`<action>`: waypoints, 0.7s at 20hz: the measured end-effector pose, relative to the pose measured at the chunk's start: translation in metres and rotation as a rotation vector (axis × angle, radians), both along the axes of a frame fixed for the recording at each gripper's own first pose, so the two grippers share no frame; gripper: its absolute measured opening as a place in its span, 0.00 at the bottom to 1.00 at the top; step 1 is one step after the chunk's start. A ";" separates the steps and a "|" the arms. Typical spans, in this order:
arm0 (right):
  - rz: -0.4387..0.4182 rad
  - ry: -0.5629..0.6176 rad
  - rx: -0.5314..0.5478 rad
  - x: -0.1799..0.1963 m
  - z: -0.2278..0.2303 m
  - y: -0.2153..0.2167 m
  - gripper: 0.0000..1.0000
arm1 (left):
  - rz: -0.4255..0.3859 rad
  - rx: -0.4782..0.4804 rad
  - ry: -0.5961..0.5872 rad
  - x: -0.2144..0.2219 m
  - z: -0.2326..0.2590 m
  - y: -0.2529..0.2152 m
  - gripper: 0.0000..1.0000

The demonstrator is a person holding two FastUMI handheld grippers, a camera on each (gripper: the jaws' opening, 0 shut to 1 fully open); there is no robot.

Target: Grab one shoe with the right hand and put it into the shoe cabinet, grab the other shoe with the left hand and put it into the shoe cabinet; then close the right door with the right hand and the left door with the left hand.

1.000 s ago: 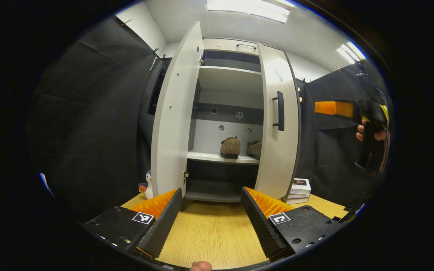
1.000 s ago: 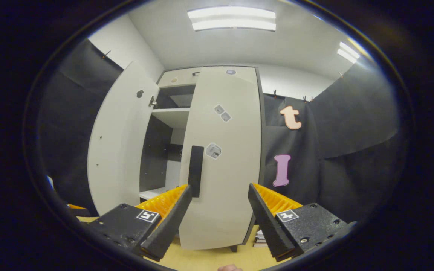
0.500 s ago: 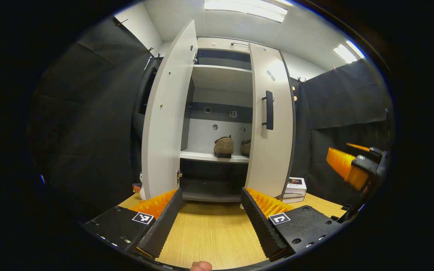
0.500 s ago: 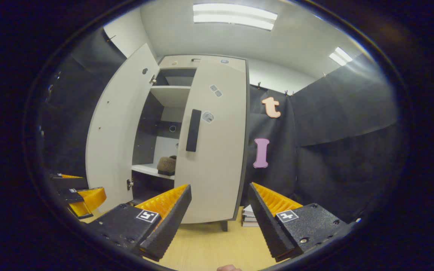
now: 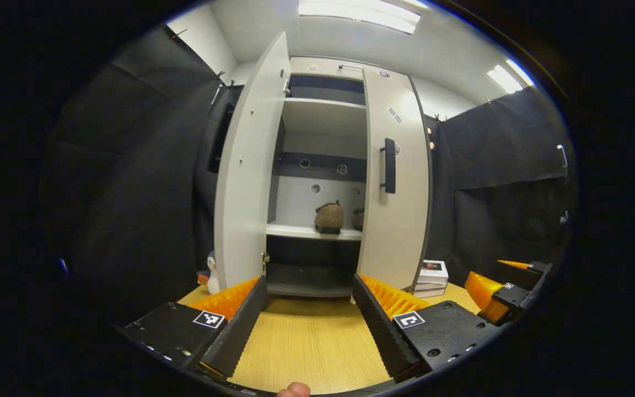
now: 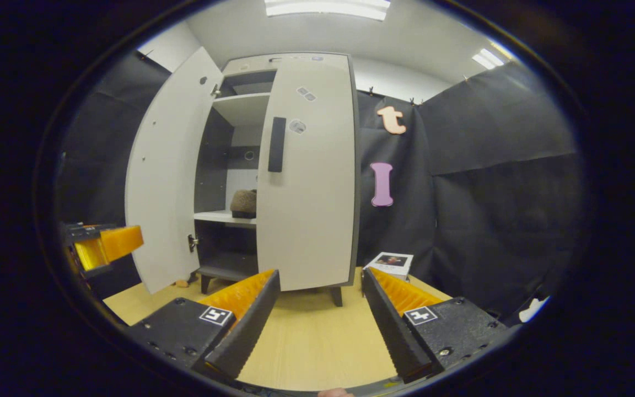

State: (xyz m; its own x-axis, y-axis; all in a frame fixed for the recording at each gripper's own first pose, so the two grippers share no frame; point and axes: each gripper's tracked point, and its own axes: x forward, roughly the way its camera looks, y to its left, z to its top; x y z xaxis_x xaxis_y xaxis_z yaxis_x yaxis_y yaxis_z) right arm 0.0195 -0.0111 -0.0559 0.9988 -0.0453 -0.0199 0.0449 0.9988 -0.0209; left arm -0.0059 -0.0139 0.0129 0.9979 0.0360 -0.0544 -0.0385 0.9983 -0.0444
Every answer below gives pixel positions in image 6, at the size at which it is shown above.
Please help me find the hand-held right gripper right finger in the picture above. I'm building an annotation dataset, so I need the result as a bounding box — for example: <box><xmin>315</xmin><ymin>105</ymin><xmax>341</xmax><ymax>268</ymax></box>
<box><xmin>362</xmin><ymin>267</ymin><xmax>510</xmax><ymax>384</ymax></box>

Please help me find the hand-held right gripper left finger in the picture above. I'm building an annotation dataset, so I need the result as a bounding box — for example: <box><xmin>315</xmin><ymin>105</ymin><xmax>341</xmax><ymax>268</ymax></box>
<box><xmin>123</xmin><ymin>269</ymin><xmax>282</xmax><ymax>381</ymax></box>

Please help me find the white shoe cabinet door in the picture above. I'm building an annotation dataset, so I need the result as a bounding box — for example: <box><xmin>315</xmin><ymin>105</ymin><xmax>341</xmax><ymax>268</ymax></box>
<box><xmin>256</xmin><ymin>53</ymin><xmax>358</xmax><ymax>292</ymax></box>
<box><xmin>125</xmin><ymin>47</ymin><xmax>224</xmax><ymax>294</ymax></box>

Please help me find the white shoe cabinet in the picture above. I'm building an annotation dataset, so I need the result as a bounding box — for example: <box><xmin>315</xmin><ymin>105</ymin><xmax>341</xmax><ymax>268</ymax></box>
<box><xmin>193</xmin><ymin>52</ymin><xmax>362</xmax><ymax>307</ymax></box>

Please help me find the brown fuzzy shoe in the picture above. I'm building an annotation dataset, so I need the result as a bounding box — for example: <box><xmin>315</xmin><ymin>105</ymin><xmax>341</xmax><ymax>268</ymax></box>
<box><xmin>230</xmin><ymin>189</ymin><xmax>257</xmax><ymax>219</ymax></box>

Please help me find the white printed box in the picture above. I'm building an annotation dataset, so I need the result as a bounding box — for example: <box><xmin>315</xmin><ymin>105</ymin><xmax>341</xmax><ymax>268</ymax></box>
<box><xmin>363</xmin><ymin>252</ymin><xmax>413</xmax><ymax>282</ymax></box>

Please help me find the black backdrop cloth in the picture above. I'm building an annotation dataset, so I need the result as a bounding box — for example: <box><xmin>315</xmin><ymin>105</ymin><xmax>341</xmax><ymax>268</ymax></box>
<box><xmin>56</xmin><ymin>50</ymin><xmax>588</xmax><ymax>326</ymax></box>

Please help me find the ceiling light panel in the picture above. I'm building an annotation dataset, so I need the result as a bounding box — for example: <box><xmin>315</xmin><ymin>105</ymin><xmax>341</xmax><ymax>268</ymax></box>
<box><xmin>264</xmin><ymin>0</ymin><xmax>391</xmax><ymax>22</ymax></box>
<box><xmin>472</xmin><ymin>49</ymin><xmax>504</xmax><ymax>69</ymax></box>

